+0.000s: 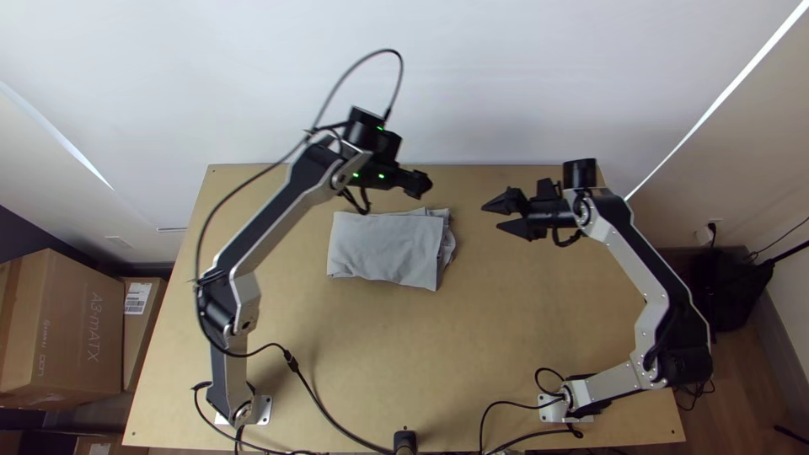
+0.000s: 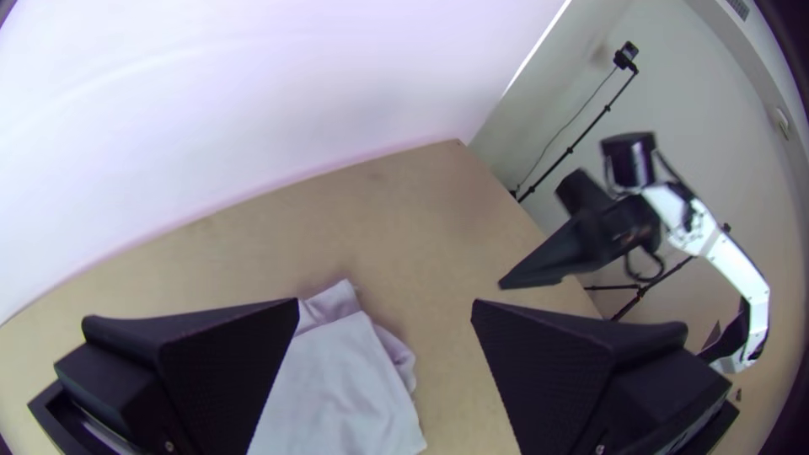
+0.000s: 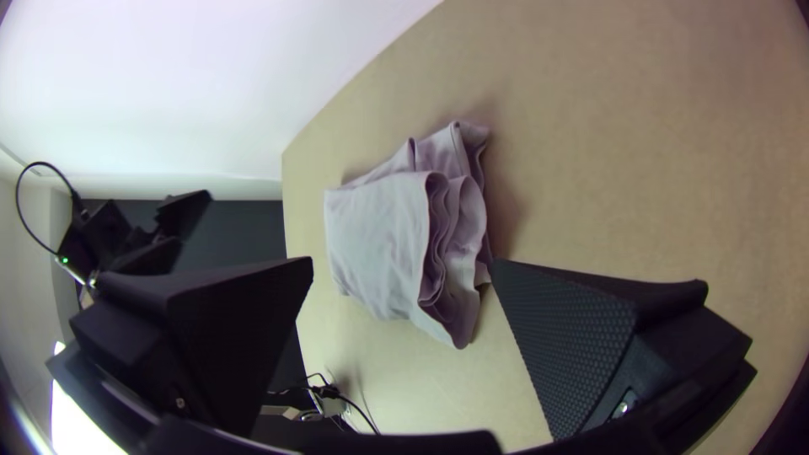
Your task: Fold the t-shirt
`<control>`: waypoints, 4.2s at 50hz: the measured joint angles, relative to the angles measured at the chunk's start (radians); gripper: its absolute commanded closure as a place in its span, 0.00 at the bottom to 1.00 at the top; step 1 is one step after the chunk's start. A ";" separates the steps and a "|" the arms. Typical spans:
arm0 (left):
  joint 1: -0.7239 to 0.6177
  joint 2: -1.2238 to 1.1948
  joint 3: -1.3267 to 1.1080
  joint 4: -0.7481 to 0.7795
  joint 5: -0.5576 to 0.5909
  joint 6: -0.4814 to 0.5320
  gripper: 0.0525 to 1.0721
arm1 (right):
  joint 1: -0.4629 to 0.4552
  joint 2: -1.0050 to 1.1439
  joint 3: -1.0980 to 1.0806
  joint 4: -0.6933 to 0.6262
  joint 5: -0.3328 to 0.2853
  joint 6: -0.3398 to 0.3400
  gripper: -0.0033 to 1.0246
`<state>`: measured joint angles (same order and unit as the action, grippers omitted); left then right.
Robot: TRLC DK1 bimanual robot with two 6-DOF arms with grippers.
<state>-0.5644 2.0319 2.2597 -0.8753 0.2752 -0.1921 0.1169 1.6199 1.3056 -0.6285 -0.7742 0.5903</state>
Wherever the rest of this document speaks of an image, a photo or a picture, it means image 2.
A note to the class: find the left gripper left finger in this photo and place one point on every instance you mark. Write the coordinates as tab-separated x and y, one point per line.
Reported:
189	379

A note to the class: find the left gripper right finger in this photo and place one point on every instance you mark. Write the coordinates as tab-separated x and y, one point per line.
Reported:
569	379

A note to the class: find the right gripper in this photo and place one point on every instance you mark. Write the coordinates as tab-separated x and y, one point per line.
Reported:
626	230

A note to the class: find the grey t-shirt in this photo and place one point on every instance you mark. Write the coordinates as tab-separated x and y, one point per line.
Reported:
341	392

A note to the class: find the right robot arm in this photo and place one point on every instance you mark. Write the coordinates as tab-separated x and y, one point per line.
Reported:
727	246

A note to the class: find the black stand pole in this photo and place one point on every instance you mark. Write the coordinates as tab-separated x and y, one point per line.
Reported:
581	134

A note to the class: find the black tripod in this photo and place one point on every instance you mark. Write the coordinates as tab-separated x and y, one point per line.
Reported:
638	292

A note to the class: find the small black camera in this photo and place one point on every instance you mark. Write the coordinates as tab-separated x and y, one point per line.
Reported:
627	55

